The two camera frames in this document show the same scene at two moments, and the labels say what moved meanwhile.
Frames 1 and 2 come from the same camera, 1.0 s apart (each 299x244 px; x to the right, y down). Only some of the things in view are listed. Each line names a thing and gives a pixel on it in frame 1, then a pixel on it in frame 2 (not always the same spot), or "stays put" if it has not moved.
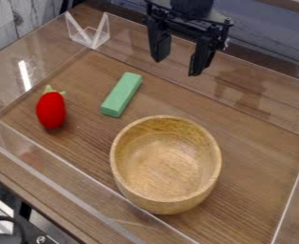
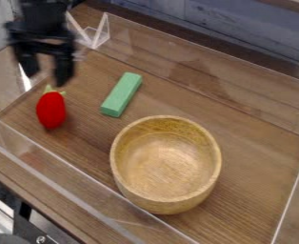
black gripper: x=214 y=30 to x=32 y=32
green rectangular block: x=119 y=99 stays put
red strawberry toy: x=51 y=109 stays put
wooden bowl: x=166 y=162 stays put
